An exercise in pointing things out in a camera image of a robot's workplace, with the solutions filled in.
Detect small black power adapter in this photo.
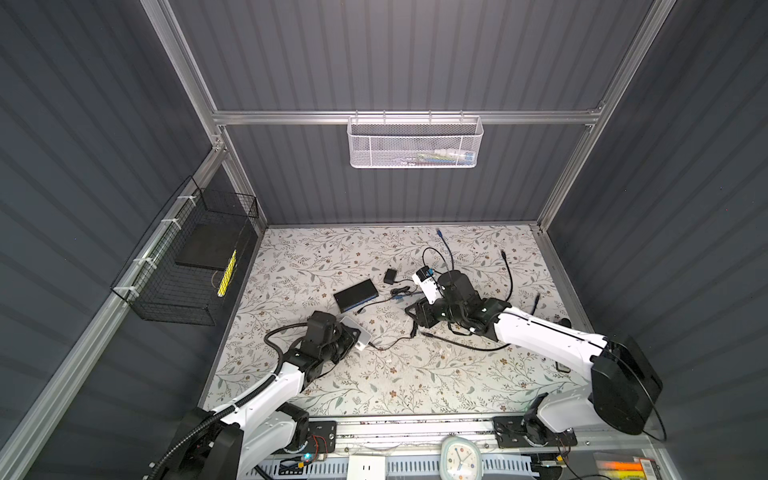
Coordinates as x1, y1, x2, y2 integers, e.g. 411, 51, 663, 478
368, 322, 418, 352

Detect black ethernet cable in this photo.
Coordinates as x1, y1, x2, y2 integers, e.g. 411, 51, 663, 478
419, 250, 541, 353

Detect white network switch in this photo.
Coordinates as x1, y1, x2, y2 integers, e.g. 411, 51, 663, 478
341, 316, 372, 351

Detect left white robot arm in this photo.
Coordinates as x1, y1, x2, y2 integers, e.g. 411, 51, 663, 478
145, 311, 370, 479

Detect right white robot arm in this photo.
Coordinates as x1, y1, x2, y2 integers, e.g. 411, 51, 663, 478
412, 267, 663, 446

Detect large black power adapter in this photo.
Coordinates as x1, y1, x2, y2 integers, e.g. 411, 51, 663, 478
383, 268, 397, 285

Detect yellow striped item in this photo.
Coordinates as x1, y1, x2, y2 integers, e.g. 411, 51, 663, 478
217, 250, 237, 298

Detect white power socket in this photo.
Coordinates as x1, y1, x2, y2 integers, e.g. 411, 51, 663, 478
346, 455, 387, 480

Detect black box in basket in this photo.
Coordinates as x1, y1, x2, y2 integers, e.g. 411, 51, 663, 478
175, 224, 240, 271

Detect white desk clock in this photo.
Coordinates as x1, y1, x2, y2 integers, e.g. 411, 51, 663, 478
438, 436, 483, 480

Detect blue ethernet cable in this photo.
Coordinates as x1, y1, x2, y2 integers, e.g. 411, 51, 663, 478
392, 229, 456, 299

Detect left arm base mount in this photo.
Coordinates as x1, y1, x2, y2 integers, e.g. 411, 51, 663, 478
289, 420, 338, 454

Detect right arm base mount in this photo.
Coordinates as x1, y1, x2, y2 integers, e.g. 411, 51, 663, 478
491, 415, 578, 448

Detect black wire basket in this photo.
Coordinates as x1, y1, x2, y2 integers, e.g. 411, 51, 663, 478
112, 181, 260, 326

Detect white wire mesh basket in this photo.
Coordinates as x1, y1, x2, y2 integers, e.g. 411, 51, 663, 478
346, 115, 484, 169

